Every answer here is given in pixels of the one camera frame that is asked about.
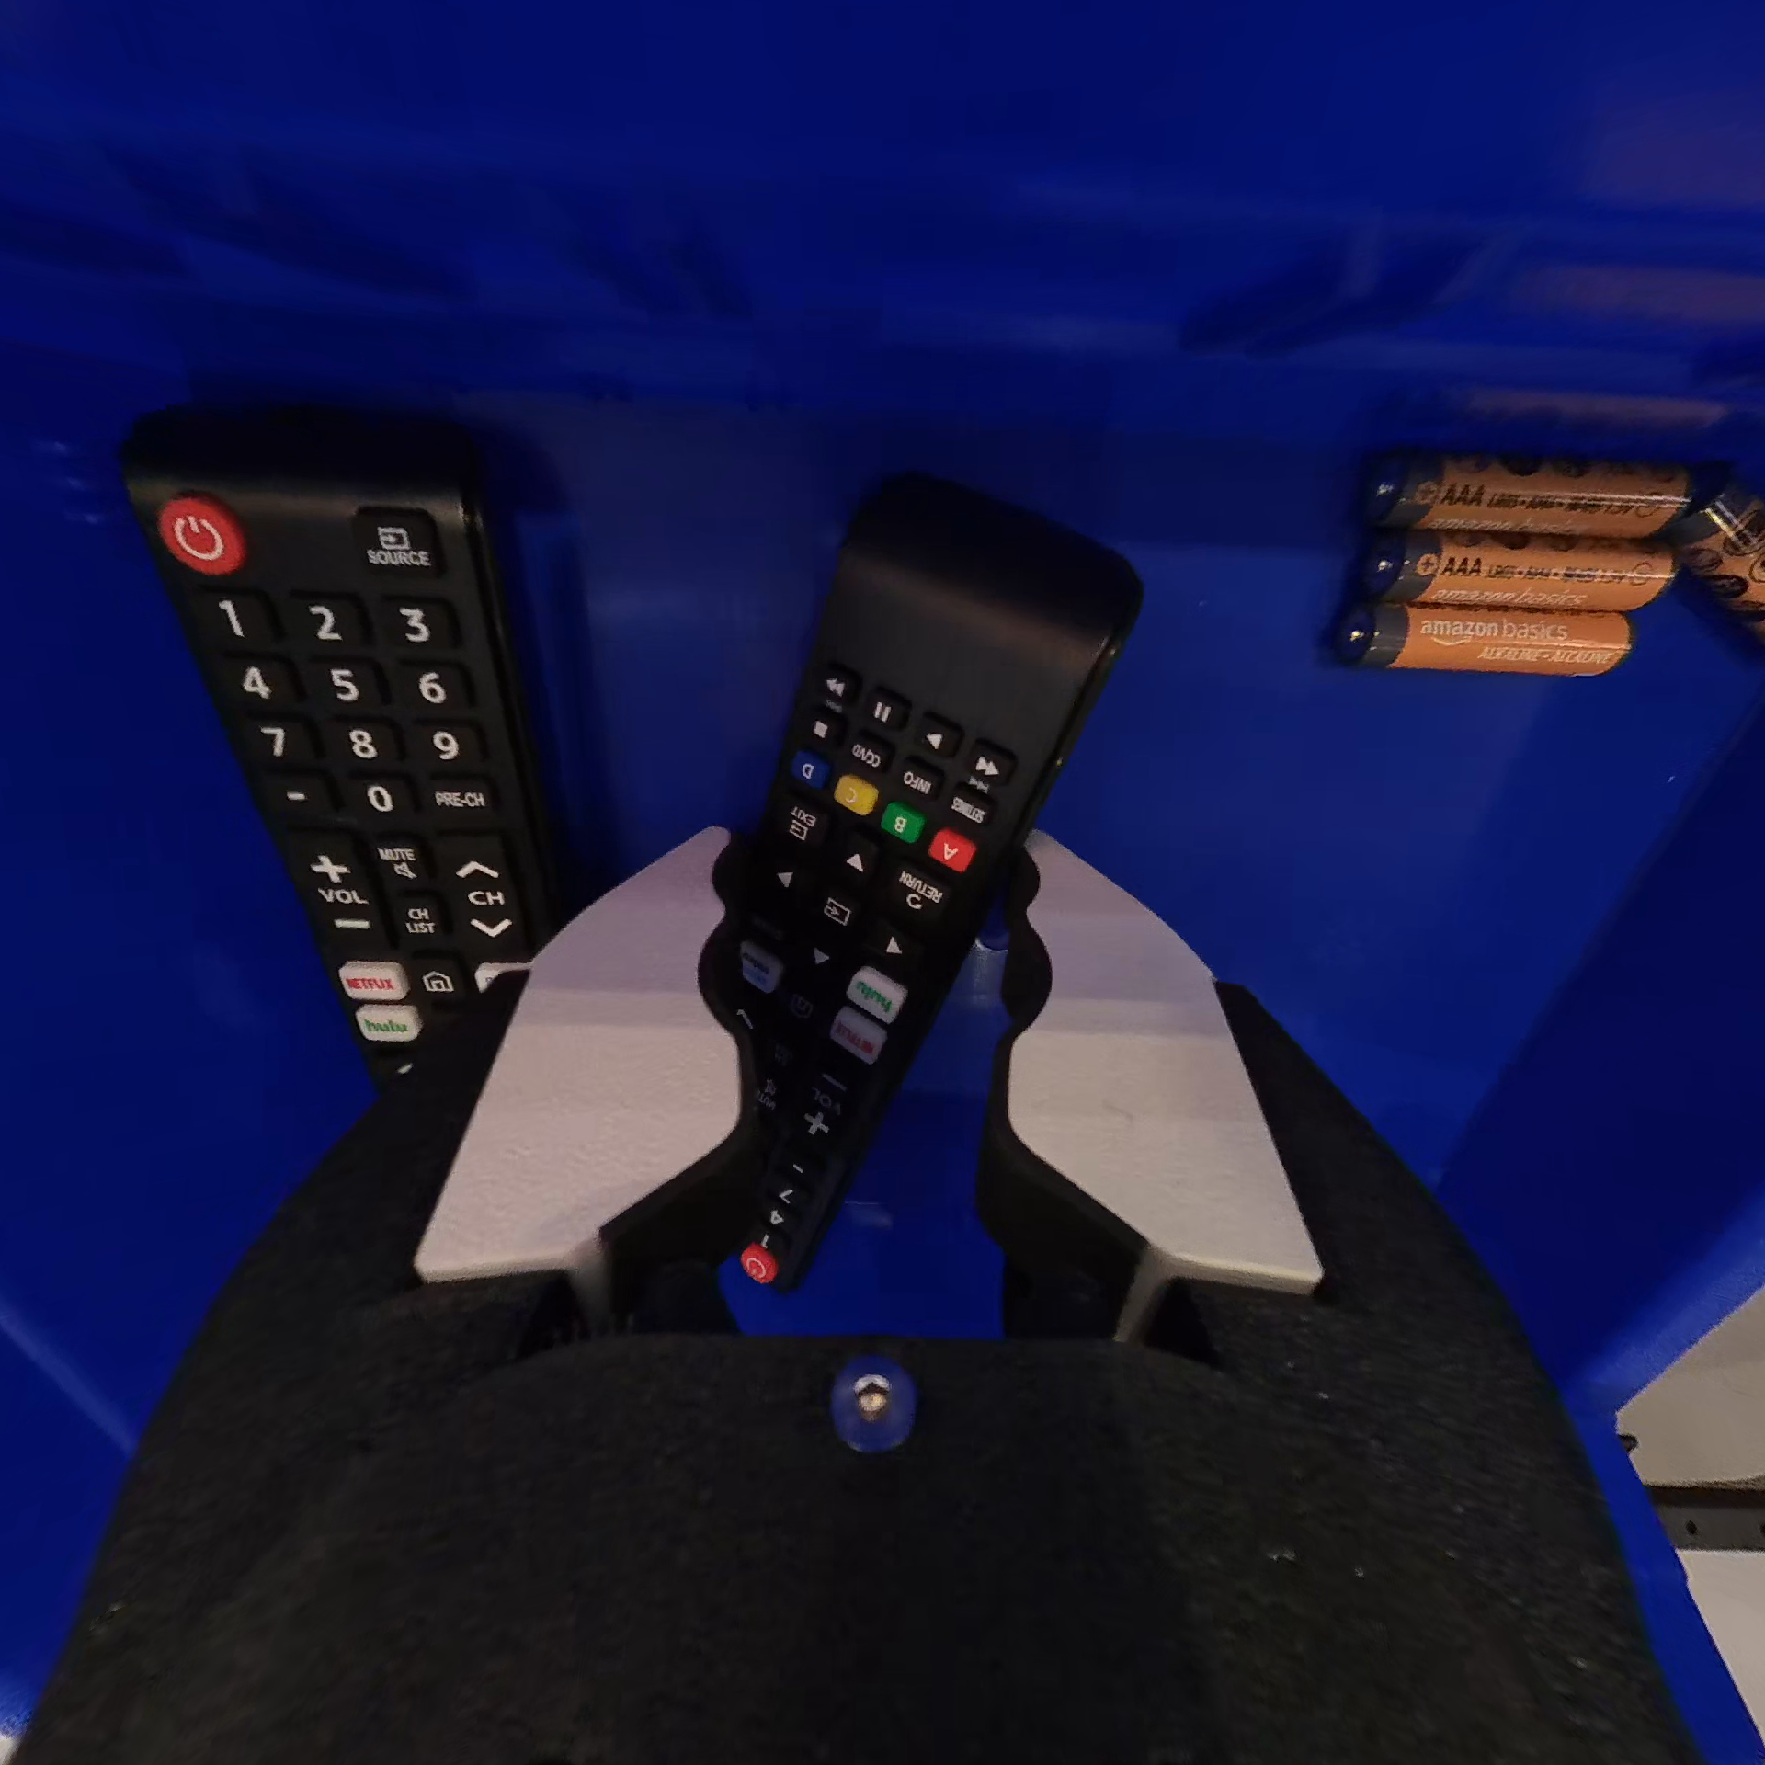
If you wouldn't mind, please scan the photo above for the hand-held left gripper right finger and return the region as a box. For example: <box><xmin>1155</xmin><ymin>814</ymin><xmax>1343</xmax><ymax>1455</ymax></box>
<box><xmin>979</xmin><ymin>827</ymin><xmax>1325</xmax><ymax>1342</ymax></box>

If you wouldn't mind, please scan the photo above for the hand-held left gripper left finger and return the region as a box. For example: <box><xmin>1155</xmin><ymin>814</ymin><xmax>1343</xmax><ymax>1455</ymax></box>
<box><xmin>414</xmin><ymin>824</ymin><xmax>762</xmax><ymax>1287</ymax></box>

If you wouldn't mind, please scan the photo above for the black remote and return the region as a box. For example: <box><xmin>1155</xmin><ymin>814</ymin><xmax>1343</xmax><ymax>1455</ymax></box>
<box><xmin>121</xmin><ymin>405</ymin><xmax>557</xmax><ymax>1087</ymax></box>
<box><xmin>704</xmin><ymin>473</ymin><xmax>1148</xmax><ymax>1295</ymax></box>

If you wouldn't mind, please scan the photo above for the blue plastic bin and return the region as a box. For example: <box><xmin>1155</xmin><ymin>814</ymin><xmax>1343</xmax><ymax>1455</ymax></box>
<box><xmin>0</xmin><ymin>0</ymin><xmax>1765</xmax><ymax>1765</ymax></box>

